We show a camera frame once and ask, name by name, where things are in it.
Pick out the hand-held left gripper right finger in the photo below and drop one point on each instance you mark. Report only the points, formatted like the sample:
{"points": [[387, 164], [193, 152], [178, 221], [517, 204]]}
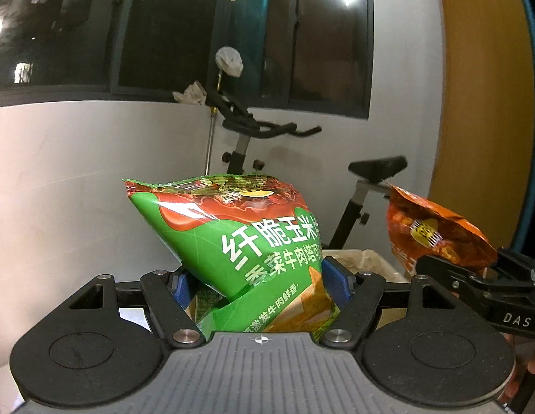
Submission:
{"points": [[336, 282]]}

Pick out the cardboard box with panda print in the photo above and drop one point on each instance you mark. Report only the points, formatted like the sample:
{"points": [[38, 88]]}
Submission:
{"points": [[390, 317]]}

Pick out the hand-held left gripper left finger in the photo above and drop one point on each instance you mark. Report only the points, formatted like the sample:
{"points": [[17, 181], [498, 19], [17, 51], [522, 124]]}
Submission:
{"points": [[183, 291]]}

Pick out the dark framed window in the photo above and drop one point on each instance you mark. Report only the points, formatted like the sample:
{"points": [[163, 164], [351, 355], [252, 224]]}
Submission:
{"points": [[164, 30]]}

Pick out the green snack bag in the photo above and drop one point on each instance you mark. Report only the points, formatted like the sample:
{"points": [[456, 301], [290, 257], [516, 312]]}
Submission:
{"points": [[233, 246]]}

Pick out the orange snack bag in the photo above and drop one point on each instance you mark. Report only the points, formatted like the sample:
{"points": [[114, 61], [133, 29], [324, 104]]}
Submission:
{"points": [[431, 233]]}

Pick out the crumpled white plastic bag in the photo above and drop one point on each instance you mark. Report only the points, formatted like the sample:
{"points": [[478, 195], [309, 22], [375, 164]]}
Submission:
{"points": [[190, 94]]}

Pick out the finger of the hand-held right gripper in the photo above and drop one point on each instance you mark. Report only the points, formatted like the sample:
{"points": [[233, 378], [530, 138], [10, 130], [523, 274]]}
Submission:
{"points": [[457, 278], [519, 267]]}

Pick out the person's right hand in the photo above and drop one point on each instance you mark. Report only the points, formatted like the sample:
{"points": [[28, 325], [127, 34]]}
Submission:
{"points": [[532, 366]]}

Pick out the white plastic bag on pole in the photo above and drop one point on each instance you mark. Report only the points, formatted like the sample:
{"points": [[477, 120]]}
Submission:
{"points": [[229, 61]]}

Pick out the black exercise bike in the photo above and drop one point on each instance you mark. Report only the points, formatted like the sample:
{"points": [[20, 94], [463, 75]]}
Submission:
{"points": [[250, 125]]}

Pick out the wooden wardrobe panel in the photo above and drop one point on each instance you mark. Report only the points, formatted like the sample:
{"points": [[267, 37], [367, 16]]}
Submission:
{"points": [[478, 95]]}

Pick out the metal pole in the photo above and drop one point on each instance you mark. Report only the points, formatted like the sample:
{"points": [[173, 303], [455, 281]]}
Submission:
{"points": [[210, 146]]}

